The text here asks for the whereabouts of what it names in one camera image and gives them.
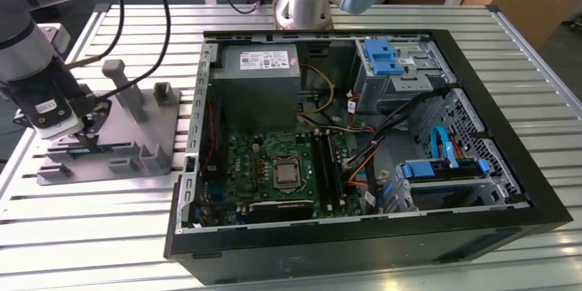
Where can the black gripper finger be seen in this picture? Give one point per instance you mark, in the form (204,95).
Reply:
(92,139)

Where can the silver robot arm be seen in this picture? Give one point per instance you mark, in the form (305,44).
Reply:
(26,49)

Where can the grey parts rack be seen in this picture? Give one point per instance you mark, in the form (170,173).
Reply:
(158,127)

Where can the green motherboard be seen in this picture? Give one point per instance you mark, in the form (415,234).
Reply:
(245,168)

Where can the grey power supply unit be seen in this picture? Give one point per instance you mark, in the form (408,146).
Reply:
(253,100)

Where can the silver CPU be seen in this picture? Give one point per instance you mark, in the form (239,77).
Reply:
(285,172)

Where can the CPU socket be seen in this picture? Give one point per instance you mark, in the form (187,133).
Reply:
(287,189)

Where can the black graphics card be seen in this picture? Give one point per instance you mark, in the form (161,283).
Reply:
(281,211)

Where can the black PC case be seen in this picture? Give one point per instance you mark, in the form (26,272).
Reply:
(363,246)

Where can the blue plastic drive latch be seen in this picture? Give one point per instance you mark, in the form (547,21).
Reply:
(379,56)

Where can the grey metal drive cage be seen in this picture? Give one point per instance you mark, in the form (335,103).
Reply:
(408,83)

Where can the hard disk in blue carrier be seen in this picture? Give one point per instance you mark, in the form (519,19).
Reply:
(420,170)

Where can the metal disk bay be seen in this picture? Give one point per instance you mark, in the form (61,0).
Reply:
(447,182)

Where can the black chair base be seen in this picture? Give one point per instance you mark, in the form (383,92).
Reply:
(575,23)

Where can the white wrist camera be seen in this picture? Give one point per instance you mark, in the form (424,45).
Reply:
(58,129)

